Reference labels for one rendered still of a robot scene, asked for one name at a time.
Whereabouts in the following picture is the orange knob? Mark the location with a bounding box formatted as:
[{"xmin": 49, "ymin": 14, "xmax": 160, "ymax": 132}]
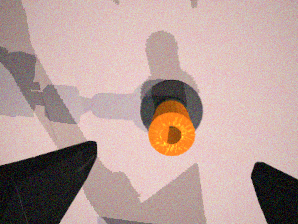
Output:
[{"xmin": 149, "ymin": 100, "xmax": 196, "ymax": 156}]

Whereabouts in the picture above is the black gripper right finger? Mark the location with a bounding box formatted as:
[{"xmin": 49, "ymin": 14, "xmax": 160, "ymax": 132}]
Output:
[{"xmin": 251, "ymin": 161, "xmax": 298, "ymax": 224}]

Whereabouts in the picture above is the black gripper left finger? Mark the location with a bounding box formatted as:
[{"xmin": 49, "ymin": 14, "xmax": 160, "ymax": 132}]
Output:
[{"xmin": 0, "ymin": 141, "xmax": 97, "ymax": 224}]

